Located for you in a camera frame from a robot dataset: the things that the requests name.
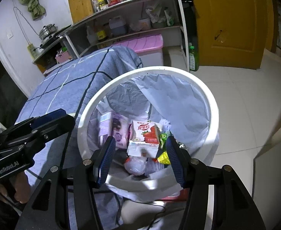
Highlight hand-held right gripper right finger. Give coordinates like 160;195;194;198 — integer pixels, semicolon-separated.
166;136;266;230

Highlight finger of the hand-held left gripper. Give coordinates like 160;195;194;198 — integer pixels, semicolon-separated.
26;115;76;149
32;108;68;127

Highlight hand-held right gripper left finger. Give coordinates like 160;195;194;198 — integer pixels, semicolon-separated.
17;136;116;230

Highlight yellow snack wrapper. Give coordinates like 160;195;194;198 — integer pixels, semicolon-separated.
157;150;172;165

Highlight green snack wrapper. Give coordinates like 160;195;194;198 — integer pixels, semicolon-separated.
159;131;174;149

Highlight white cup with red lid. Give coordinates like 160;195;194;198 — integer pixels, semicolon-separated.
124;156;149;176

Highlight purple milk carton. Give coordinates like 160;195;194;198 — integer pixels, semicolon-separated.
98;111;129;149

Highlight red strawberry drink carton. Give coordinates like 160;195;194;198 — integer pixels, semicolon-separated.
127;120;163;159

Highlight white round trash bin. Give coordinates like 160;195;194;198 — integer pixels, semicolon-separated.
77;66;220;199

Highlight person's left hand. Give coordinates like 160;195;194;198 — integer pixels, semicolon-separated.
0;172;32;205

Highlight red print plastic bag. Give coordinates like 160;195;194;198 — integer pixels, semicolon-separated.
160;188;190;202

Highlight blue checked tablecloth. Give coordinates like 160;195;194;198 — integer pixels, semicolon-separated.
15;46;144;230

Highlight pink plastic basket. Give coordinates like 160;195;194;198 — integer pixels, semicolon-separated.
55;49;73;64

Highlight white bin liner bag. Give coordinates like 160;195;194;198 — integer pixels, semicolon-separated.
88;74;209;180

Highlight yellow power strip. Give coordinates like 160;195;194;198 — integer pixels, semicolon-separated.
27;44;37;59

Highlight black induction cooker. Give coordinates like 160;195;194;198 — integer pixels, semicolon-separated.
39;25;71;49

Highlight steel pot with lid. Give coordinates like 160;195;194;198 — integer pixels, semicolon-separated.
39;23;58;39

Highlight white plastic jug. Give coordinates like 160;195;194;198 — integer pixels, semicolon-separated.
86;25;98;45

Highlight yellow label oil bottle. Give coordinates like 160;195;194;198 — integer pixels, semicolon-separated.
96;21;108;42

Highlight green drink bottle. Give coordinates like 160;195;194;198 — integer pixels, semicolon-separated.
188;43;199;72

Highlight purple liquid jug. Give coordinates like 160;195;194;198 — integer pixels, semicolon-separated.
108;16;128;37

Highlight wooden cutting board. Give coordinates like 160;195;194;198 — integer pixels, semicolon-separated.
68;0;94;25

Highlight hanging green cloth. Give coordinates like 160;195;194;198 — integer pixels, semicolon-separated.
15;0;46;21

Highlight pink lid storage box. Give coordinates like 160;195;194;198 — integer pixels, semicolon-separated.
112;34;164;67

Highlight round plastic tub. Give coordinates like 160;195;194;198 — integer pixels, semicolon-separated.
138;18;152;30

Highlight metal shelf unit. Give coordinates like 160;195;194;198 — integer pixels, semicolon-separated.
32;0;190;73

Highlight yellow wooden door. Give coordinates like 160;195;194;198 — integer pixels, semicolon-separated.
191;0;275;70

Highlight crumpled plastic bags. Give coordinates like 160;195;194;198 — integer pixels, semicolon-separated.
145;2;176;28

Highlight black cable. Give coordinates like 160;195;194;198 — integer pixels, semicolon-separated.
93;189;167;230

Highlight white wall cable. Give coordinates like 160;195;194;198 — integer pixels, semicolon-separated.
12;6;32;46

